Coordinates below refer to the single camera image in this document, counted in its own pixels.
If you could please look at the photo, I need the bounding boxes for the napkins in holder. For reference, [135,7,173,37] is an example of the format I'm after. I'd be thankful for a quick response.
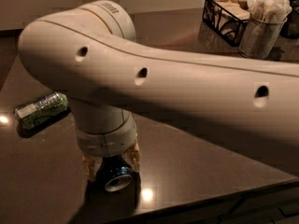
[212,0,249,20]

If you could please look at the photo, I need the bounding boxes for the blue pepsi can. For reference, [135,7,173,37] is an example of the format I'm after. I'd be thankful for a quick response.
[96,156,133,192]

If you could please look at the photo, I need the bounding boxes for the metal mesh cup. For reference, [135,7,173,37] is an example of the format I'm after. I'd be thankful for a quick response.
[238,17,286,60]

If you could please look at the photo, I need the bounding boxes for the white packets in cup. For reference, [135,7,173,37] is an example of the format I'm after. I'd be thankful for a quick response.
[247,0,292,23]

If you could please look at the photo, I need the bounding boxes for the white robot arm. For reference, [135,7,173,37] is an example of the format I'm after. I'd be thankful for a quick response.
[18,0,299,174]

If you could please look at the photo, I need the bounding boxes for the black wire napkin holder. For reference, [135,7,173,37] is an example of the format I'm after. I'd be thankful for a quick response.
[202,0,249,47]

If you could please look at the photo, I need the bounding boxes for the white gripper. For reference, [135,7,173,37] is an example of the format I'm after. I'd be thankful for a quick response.
[76,116,140,182]

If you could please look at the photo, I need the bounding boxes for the green soda can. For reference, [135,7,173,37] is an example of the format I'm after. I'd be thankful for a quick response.
[14,91,68,130]

